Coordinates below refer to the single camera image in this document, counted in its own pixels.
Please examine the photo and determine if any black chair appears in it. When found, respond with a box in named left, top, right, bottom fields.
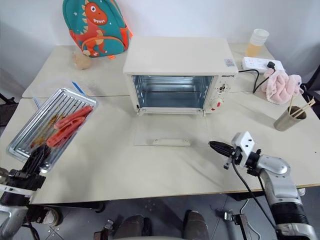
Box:
left=299, top=56, right=320, bottom=101

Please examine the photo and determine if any steel cup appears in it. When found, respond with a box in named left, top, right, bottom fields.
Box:
left=273, top=105, right=308, bottom=132

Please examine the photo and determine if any dark rounded shape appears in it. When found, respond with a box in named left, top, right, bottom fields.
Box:
left=116, top=215, right=152, bottom=240
left=183, top=209, right=210, bottom=240

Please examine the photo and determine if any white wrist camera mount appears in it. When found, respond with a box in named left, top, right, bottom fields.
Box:
left=0, top=183, right=36, bottom=199
left=230, top=130, right=257, bottom=166

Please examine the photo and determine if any black metal bracket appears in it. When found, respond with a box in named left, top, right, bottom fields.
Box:
left=224, top=211, right=251, bottom=240

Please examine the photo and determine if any silver metal baking tray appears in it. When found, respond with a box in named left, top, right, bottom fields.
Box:
left=6, top=87, right=99, bottom=175

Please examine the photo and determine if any beige crumpled plush lump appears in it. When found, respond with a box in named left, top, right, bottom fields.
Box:
left=72, top=52, right=92, bottom=71

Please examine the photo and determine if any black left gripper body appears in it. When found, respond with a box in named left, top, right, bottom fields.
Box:
left=6, top=168, right=48, bottom=193

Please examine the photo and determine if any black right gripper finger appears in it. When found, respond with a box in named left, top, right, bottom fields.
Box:
left=209, top=140, right=234, bottom=152
left=212, top=146, right=235, bottom=158

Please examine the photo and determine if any teal dinosaur backpack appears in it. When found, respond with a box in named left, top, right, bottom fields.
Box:
left=62, top=0, right=134, bottom=61

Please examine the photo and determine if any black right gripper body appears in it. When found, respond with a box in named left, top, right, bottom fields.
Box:
left=223, top=146, right=248, bottom=171

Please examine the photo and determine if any cream white toaster oven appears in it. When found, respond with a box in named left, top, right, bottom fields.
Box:
left=122, top=35, right=239, bottom=118

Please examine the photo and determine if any black plug with cable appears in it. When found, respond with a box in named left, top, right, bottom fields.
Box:
left=237, top=61, right=278, bottom=95

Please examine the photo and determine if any blue white pen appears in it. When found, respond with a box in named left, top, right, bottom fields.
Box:
left=71, top=80, right=87, bottom=96

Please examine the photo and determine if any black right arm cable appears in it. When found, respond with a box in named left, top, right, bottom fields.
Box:
left=231, top=149, right=279, bottom=229

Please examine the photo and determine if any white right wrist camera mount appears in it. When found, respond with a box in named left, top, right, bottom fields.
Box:
left=230, top=130, right=257, bottom=166

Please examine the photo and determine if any white shoe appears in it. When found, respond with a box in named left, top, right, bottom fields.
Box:
left=43, top=205, right=64, bottom=226

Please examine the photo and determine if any red sausage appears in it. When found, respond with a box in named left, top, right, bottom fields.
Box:
left=56, top=105, right=94, bottom=127
left=46, top=124, right=81, bottom=148
left=53, top=116, right=86, bottom=134

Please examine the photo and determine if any large cream red-marked oven knob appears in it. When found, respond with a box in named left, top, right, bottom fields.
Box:
left=210, top=97, right=225, bottom=111

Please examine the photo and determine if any glass oven door with handle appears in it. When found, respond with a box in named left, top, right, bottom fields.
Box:
left=131, top=114, right=210, bottom=148

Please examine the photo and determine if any pink fluffy towel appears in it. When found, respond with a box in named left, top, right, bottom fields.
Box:
left=260, top=69, right=305, bottom=106

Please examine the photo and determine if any white power strip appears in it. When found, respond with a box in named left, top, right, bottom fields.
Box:
left=242, top=56, right=286, bottom=75

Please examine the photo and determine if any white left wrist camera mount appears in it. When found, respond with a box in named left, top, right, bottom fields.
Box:
left=0, top=183, right=36, bottom=199

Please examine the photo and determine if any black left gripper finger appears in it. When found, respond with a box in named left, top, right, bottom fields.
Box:
left=31, top=145, right=52, bottom=172
left=22, top=151, right=38, bottom=174

